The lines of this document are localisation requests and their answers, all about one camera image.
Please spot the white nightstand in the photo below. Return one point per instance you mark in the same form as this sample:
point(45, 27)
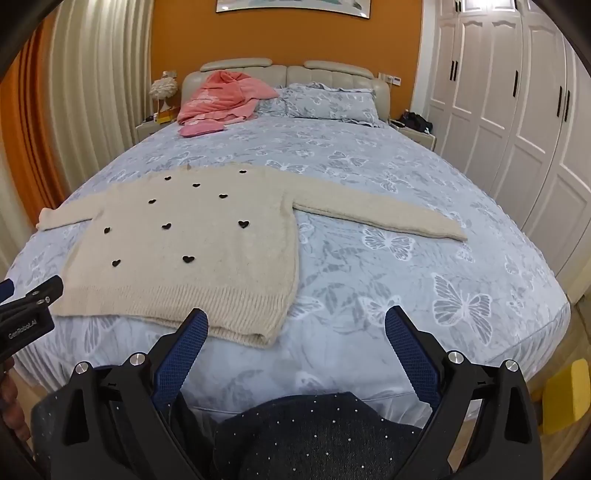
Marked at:
point(415, 137)
point(145, 131)

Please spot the butterfly print pillow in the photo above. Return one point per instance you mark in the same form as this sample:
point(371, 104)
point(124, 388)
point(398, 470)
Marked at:
point(272, 107)
point(332, 104)

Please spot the beige curtain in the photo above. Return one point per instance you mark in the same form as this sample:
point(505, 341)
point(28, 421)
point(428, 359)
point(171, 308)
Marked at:
point(101, 83)

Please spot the beige padded headboard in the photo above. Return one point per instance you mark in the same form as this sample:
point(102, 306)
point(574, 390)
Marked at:
point(295, 74)

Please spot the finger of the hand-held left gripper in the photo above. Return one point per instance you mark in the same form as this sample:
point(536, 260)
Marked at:
point(41, 290)
point(5, 290)

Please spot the yellow stool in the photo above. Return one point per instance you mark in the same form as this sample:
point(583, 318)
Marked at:
point(570, 397)

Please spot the white wall switch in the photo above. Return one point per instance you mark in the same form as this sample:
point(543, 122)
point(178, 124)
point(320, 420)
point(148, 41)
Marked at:
point(390, 78)

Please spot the small pink cloth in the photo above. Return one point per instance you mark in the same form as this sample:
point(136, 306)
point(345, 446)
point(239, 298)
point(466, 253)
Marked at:
point(201, 129)

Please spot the orange curtain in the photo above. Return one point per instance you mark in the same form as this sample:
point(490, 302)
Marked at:
point(34, 101)

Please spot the white wall socket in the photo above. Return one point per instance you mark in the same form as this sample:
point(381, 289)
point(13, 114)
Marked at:
point(170, 74)

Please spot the bed with butterfly print cover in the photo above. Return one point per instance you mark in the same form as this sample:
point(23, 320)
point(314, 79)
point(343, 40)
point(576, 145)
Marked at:
point(369, 194)

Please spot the pink blanket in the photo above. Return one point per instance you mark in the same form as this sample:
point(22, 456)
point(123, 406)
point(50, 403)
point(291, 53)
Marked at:
point(221, 97)

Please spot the white feather lamp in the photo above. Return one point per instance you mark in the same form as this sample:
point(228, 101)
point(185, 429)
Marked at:
point(162, 90)

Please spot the person's left hand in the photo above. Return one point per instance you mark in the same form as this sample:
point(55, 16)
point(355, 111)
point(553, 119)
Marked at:
point(8, 401)

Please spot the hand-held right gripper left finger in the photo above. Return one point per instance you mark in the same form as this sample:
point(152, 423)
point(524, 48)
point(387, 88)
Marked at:
point(184, 355)

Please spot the black bag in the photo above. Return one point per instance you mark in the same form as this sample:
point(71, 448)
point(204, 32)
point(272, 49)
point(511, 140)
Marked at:
point(418, 122)

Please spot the framed wall picture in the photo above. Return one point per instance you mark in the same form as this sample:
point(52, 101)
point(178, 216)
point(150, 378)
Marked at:
point(295, 5)

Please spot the person's dark dotted clothing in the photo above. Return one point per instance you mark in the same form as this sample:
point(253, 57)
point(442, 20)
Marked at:
point(314, 438)

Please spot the beige sweater with black hearts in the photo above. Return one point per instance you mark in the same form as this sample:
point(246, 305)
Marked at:
point(184, 249)

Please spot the white wardrobe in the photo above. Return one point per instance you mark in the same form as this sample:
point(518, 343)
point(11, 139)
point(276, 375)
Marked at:
point(508, 115)

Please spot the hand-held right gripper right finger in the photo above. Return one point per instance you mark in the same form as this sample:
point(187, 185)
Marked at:
point(411, 350)

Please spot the yellow box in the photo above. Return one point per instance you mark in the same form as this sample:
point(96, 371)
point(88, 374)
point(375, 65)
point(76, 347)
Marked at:
point(161, 117)

